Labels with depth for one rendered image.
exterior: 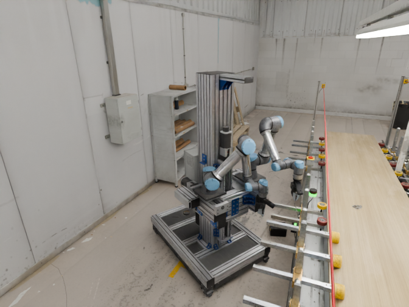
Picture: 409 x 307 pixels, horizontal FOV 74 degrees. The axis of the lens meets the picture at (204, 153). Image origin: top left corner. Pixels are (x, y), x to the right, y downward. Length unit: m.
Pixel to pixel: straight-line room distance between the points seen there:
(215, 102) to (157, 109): 2.08
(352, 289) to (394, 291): 0.24
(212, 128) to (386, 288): 1.65
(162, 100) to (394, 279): 3.46
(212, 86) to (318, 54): 7.70
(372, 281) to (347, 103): 8.27
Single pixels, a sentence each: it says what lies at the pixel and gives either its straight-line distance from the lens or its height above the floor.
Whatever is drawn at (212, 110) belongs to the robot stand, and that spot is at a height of 1.73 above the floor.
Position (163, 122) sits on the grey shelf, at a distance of 4.36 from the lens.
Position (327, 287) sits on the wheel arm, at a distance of 1.87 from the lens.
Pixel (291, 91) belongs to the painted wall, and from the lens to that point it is 10.04.
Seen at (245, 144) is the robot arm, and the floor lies 1.55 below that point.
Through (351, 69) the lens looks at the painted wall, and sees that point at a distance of 9.86.
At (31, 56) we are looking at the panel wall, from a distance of 3.19.
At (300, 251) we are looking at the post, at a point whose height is 1.13.
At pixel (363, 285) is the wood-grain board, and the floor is 0.90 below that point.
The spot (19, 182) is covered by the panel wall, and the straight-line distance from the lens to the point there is 3.22.
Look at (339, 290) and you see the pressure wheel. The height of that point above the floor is 0.97.
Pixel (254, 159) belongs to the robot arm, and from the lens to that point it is 2.62.
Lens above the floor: 2.27
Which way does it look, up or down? 22 degrees down
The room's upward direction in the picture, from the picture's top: 1 degrees counter-clockwise
